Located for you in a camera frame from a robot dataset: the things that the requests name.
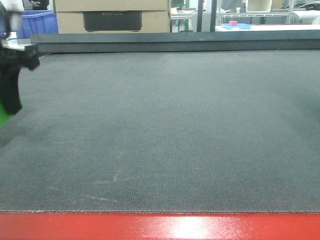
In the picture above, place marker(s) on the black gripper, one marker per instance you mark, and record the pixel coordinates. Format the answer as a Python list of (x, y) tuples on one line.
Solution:
[(12, 58)]

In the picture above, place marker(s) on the green toy block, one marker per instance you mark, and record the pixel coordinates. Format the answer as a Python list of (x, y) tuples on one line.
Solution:
[(3, 117)]

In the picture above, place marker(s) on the dark conveyor belt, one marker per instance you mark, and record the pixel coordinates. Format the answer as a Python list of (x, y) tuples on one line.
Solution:
[(165, 132)]

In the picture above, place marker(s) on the pink block on tray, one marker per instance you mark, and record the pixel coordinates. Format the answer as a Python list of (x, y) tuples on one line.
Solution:
[(233, 23)]

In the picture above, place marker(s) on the white paper cup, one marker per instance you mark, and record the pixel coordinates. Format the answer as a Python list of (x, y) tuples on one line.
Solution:
[(12, 39)]

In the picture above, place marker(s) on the blue plastic crate background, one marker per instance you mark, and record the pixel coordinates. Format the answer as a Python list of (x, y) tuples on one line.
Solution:
[(37, 22)]

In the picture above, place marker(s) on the cardboard box with black print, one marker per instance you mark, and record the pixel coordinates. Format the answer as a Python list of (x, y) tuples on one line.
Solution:
[(112, 16)]

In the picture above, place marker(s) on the blue shallow tray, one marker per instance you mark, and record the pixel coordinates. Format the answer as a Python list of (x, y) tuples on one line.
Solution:
[(241, 26)]

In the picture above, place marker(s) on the red conveyor frame edge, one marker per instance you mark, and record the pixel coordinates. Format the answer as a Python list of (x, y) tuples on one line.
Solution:
[(159, 226)]

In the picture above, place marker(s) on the dark conveyor back rail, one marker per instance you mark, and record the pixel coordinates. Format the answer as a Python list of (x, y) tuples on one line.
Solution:
[(177, 42)]

